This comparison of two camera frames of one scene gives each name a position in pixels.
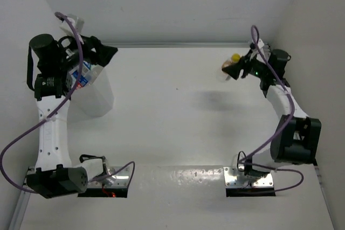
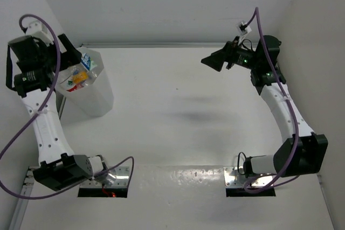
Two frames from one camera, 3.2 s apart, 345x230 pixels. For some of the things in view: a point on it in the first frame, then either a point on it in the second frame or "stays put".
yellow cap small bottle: (223, 76) to (80, 77)
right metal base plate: (233, 178) stays put
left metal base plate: (121, 179) stays put
